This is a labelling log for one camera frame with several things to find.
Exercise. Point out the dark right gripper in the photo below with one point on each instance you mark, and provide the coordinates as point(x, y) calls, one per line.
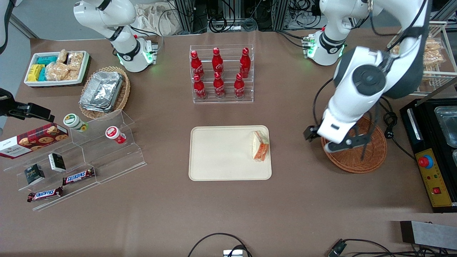
point(10, 107)

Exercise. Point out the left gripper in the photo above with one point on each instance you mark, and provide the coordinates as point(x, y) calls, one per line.
point(310, 134)

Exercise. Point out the triangular sandwich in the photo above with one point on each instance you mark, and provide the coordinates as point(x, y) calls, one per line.
point(260, 146)

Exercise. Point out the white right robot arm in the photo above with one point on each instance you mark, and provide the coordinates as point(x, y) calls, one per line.
point(107, 14)

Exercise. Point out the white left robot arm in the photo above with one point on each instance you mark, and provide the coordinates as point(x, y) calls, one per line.
point(367, 78)

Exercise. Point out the round brown wicker basket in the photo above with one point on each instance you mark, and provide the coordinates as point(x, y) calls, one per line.
point(371, 160)

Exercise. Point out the oval tan wicker basket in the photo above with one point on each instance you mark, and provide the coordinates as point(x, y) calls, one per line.
point(123, 96)

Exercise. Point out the cream rectangular serving tray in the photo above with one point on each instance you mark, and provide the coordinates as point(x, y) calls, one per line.
point(221, 153)

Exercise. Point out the red tartan cookie box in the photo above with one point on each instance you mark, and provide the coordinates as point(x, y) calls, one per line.
point(32, 141)

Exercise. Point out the white rectangular snack bin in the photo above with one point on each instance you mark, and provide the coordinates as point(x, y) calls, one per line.
point(53, 83)

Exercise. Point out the green lid yogurt cup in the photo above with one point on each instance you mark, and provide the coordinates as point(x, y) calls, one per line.
point(74, 122)

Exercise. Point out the teal snack packet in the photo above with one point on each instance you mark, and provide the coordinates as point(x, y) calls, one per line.
point(42, 75)
point(47, 60)

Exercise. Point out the yellow snack packet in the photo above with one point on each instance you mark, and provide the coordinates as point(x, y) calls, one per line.
point(35, 72)

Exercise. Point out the clear rice cracker bag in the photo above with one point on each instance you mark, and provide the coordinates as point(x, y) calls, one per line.
point(74, 74)
point(56, 71)
point(62, 56)
point(75, 60)

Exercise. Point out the small dark carton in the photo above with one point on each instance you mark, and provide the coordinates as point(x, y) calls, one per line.
point(57, 162)
point(34, 174)

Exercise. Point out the stack of foil trays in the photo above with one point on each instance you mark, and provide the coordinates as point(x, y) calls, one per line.
point(101, 91)

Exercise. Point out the brown Snickers bar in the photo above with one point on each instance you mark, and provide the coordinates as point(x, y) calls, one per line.
point(44, 194)
point(78, 176)

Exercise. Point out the red lid yogurt cup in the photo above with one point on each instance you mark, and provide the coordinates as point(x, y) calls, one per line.
point(115, 134)

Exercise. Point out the red cola bottle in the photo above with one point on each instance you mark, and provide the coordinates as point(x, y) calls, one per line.
point(196, 66)
point(217, 62)
point(219, 87)
point(239, 88)
point(199, 89)
point(245, 64)

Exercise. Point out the clear acrylic step stand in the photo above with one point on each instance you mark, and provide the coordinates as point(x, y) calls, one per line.
point(114, 160)

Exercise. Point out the clear acrylic bottle rack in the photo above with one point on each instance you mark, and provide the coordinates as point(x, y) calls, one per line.
point(221, 101)

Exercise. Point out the black countertop machine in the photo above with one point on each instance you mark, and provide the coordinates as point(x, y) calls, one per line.
point(410, 125)

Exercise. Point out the red emergency stop button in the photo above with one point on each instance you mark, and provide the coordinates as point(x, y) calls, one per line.
point(425, 161)

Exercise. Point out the bagged fried snack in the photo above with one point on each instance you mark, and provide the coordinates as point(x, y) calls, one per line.
point(433, 59)
point(395, 49)
point(433, 45)

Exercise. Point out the yellow control panel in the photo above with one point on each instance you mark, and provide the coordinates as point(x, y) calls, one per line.
point(437, 178)

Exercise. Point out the stainless steel pan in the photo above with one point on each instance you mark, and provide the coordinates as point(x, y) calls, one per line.
point(448, 125)

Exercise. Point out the silver metal connector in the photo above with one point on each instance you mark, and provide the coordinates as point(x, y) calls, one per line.
point(232, 253)

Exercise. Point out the beige cloth bag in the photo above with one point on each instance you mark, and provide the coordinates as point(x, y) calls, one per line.
point(157, 19)

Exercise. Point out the aluminium frame post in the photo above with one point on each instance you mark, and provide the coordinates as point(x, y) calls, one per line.
point(280, 14)
point(185, 16)

